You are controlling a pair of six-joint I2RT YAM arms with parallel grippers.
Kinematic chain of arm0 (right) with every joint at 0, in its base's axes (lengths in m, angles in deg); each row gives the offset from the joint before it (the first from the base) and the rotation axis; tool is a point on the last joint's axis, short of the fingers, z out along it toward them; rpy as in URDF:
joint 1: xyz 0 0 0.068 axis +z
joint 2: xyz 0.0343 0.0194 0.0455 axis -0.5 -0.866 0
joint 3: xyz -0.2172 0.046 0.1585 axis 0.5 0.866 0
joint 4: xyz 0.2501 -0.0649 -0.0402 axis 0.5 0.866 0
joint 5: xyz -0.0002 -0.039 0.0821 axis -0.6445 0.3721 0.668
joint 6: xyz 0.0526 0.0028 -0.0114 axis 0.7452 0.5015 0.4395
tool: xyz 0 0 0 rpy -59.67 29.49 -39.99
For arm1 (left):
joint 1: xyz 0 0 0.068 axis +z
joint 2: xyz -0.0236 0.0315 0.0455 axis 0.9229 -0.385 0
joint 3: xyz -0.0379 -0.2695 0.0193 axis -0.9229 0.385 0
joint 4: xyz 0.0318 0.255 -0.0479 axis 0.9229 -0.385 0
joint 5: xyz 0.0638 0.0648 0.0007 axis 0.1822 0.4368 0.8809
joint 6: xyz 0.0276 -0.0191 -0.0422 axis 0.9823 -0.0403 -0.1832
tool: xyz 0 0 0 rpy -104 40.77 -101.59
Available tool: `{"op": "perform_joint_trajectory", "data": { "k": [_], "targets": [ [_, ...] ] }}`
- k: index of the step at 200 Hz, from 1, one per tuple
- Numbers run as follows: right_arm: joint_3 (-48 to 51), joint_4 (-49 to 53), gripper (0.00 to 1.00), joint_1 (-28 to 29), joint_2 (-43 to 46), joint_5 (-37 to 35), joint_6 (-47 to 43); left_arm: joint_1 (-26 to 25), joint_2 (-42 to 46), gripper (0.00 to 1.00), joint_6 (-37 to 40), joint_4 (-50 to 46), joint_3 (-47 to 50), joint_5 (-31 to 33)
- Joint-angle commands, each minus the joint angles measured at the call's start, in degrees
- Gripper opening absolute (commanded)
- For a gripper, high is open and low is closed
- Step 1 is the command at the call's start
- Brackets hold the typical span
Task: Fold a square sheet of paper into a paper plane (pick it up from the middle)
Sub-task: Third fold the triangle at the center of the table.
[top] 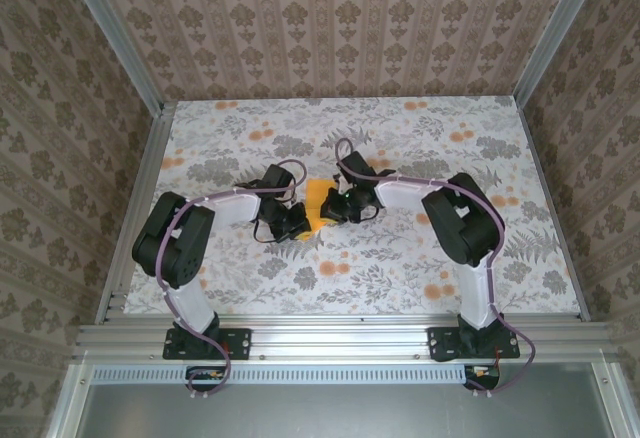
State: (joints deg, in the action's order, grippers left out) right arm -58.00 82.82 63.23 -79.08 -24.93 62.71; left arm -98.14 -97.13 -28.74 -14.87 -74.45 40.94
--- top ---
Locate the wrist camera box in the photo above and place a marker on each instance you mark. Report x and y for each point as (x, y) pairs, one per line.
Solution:
(280, 176)
(356, 165)

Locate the long aluminium frame rail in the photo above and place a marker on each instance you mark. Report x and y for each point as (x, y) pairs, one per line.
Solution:
(340, 343)

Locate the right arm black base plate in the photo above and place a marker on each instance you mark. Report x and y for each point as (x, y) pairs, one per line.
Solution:
(440, 343)

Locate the black connector board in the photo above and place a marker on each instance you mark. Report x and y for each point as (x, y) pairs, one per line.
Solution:
(482, 378)
(205, 378)

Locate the aluminium corner post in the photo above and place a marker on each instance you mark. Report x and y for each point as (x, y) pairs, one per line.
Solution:
(116, 33)
(556, 33)

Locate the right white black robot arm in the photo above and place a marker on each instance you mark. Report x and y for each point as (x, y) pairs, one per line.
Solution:
(460, 218)

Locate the aluminium table side rail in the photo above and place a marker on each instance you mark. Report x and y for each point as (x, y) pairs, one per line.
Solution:
(137, 208)
(552, 208)

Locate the grey sheet metal panel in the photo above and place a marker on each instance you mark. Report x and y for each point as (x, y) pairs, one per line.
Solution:
(350, 413)

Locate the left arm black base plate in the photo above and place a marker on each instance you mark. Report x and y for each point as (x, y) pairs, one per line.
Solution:
(240, 343)

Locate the floral patterned table cover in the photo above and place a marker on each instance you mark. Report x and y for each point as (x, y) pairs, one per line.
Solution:
(350, 278)

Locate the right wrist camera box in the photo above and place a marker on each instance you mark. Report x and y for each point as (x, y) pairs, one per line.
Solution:
(356, 165)

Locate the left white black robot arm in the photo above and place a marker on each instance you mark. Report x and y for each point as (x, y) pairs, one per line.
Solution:
(170, 243)

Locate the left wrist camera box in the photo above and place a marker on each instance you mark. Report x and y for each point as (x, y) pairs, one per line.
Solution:
(280, 176)

